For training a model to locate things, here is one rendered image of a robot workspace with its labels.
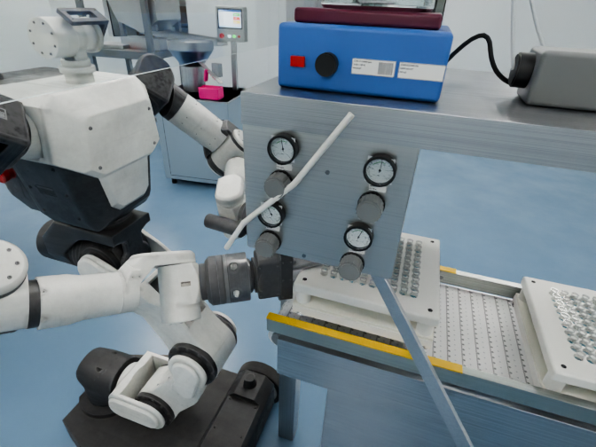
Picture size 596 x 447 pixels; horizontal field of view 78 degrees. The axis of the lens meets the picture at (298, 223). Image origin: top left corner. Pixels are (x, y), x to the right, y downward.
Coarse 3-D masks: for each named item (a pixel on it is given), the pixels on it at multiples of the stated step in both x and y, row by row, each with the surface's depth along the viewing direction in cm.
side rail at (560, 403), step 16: (272, 320) 67; (304, 336) 66; (320, 336) 65; (352, 352) 64; (368, 352) 63; (384, 352) 62; (400, 368) 63; (416, 368) 61; (464, 368) 60; (464, 384) 60; (480, 384) 59; (496, 384) 58; (512, 384) 57; (528, 384) 57; (512, 400) 58; (528, 400) 57; (544, 400) 56; (560, 400) 55; (576, 400) 55; (576, 416) 56; (592, 416) 55
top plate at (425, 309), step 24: (432, 240) 77; (432, 264) 70; (312, 288) 63; (336, 288) 63; (360, 288) 63; (408, 288) 64; (432, 288) 64; (384, 312) 60; (408, 312) 59; (432, 312) 59
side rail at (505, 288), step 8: (440, 272) 82; (448, 272) 81; (464, 272) 81; (440, 280) 83; (448, 280) 82; (456, 280) 82; (464, 280) 81; (472, 280) 80; (480, 280) 80; (488, 280) 79; (496, 280) 79; (504, 280) 79; (472, 288) 81; (480, 288) 81; (488, 288) 80; (496, 288) 79; (504, 288) 79; (512, 288) 78; (520, 288) 78; (512, 296) 79
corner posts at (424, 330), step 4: (296, 292) 66; (296, 296) 66; (300, 296) 65; (304, 296) 65; (308, 296) 65; (296, 300) 66; (300, 300) 66; (304, 300) 65; (308, 300) 66; (420, 324) 60; (416, 328) 61; (420, 328) 60; (424, 328) 60; (428, 328) 60; (432, 328) 60; (420, 332) 60; (424, 332) 60; (428, 332) 60; (432, 332) 61
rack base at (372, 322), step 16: (304, 304) 66; (320, 304) 66; (336, 304) 66; (336, 320) 65; (352, 320) 64; (368, 320) 63; (384, 320) 63; (384, 336) 63; (400, 336) 62; (432, 336) 61
